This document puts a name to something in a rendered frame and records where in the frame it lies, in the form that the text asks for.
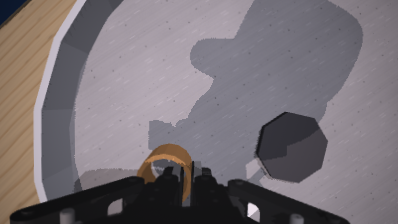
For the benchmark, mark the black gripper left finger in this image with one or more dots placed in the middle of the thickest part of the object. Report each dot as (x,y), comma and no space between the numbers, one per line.
(93,203)

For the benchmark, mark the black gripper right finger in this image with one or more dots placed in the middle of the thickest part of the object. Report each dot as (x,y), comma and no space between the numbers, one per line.
(274,208)

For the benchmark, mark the bronze bushing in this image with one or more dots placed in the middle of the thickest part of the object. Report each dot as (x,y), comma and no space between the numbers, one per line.
(171,152)

